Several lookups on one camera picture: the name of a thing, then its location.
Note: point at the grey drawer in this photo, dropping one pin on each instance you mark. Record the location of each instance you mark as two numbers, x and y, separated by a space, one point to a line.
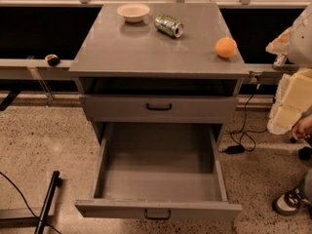
158 172
158 109

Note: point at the small black round object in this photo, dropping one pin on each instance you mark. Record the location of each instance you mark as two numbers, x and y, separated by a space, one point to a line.
52 60

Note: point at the clear glass bottle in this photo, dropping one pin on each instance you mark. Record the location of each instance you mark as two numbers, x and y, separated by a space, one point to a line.
279 61

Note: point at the black power adapter with cable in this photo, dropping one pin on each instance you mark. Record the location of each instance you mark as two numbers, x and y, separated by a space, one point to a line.
238 135

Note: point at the white ceramic bowl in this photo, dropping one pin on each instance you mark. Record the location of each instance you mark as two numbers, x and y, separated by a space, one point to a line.
133 13

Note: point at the grey white sneaker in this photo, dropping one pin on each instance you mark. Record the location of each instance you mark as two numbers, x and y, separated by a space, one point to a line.
291 203

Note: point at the black metal floor stand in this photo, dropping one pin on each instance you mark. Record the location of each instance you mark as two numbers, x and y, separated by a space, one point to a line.
28 217

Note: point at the grey metal rail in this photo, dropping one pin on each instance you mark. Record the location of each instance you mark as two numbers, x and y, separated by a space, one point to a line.
38 69

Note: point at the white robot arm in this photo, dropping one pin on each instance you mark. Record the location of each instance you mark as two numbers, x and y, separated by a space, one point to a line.
291 98

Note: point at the person's hand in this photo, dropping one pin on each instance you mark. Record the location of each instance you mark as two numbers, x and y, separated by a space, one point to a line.
303 128

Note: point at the grey drawer cabinet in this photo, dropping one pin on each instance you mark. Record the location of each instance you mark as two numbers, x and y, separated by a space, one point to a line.
137 59

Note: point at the orange fruit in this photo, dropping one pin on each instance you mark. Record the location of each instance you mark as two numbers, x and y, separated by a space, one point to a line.
226 47

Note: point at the green soda can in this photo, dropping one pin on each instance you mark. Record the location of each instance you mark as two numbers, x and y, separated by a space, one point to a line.
169 25

